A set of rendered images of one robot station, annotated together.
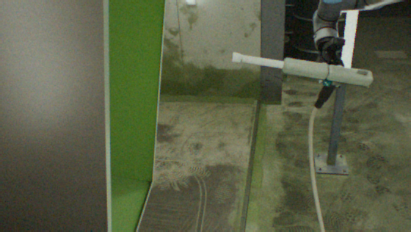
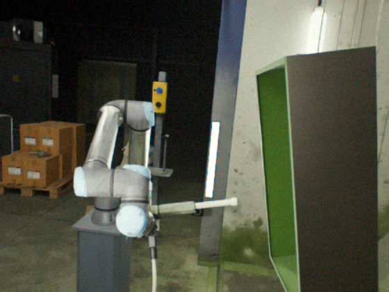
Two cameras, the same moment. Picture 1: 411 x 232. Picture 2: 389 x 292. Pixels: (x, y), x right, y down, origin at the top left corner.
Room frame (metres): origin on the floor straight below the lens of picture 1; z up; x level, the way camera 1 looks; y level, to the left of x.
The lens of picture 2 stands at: (2.25, -0.44, 1.44)
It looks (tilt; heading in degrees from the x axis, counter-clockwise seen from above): 10 degrees down; 172
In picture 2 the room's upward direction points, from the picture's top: 5 degrees clockwise
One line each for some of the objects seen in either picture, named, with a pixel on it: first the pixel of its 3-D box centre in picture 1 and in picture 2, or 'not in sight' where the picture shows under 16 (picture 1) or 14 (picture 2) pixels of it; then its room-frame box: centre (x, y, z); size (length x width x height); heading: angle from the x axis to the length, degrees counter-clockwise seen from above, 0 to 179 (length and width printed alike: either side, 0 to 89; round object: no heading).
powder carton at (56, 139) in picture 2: not in sight; (56, 138); (-2.06, -1.92, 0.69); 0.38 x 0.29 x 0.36; 169
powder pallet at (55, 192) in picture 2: not in sight; (48, 178); (-2.11, -2.04, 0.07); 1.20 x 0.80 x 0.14; 174
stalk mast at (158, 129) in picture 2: not in sight; (157, 163); (-0.35, -0.44, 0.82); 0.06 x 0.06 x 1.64; 77
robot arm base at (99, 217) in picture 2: not in sight; (106, 211); (0.50, -0.74, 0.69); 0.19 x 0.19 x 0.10
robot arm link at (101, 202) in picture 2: not in sight; (109, 191); (0.50, -0.73, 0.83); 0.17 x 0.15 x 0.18; 94
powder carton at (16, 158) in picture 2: not in sight; (21, 166); (-1.77, -2.27, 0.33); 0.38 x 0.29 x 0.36; 176
